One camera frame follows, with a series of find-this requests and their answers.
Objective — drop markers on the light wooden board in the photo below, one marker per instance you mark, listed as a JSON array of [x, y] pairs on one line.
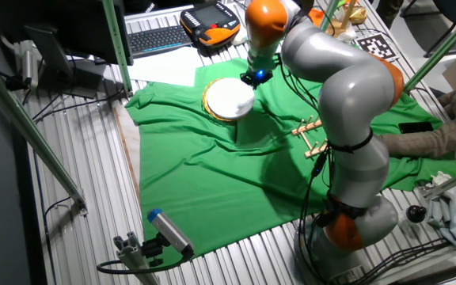
[[131, 146]]

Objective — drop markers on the wooden dish rack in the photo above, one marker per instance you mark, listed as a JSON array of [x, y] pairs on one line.
[[311, 148]]

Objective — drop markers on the orange plastic object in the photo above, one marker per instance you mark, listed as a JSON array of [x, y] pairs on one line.
[[316, 16]]

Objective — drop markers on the silver camera with blue end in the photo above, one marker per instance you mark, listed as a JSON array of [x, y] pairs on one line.
[[170, 231]]

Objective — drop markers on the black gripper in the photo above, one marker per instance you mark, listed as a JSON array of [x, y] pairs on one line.
[[256, 77]]

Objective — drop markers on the white round dish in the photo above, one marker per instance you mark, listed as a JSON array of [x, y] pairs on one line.
[[228, 99]]

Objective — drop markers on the silver cylinder device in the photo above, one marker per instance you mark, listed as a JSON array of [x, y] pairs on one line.
[[28, 63]]

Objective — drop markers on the aluminium profile camera mount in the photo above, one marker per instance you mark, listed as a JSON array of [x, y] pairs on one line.
[[135, 259]]

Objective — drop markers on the green upright frame post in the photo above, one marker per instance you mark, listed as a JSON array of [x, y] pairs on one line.
[[117, 47]]

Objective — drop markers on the white paper sheet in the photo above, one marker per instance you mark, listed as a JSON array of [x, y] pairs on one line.
[[168, 67]]

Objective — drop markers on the dark office chair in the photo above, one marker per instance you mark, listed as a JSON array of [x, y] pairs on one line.
[[445, 20]]

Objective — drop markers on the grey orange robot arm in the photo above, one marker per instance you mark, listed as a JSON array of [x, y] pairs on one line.
[[350, 87]]

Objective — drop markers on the green cloth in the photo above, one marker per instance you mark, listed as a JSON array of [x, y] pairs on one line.
[[212, 170]]

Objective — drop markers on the yellow shiny object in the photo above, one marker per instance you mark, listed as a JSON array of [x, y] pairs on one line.
[[358, 15]]

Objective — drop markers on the brown sleeved forearm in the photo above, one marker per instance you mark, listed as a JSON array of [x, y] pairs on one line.
[[434, 136]]

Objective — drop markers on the black round knob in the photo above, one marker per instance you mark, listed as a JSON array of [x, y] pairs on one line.
[[416, 213]]

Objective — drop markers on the black keyboard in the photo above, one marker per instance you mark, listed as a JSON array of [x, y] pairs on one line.
[[158, 39]]

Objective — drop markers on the white crumpled tissue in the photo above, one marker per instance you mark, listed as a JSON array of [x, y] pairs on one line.
[[438, 179]]

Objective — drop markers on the green slanted frame bar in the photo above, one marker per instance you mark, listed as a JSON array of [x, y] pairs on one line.
[[26, 126]]

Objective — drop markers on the golden woven placemat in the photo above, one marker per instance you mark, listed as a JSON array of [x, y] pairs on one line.
[[205, 107]]

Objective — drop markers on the black smartphone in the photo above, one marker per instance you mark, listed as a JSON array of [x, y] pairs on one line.
[[416, 127]]

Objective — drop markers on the black white marker tag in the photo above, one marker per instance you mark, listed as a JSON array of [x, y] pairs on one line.
[[377, 46]]

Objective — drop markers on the white rounded object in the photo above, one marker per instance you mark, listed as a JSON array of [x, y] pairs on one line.
[[239, 39]]

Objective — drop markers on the black monitor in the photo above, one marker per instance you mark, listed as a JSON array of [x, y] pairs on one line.
[[89, 27]]

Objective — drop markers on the orange black teach pendant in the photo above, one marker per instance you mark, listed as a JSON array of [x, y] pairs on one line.
[[210, 23]]

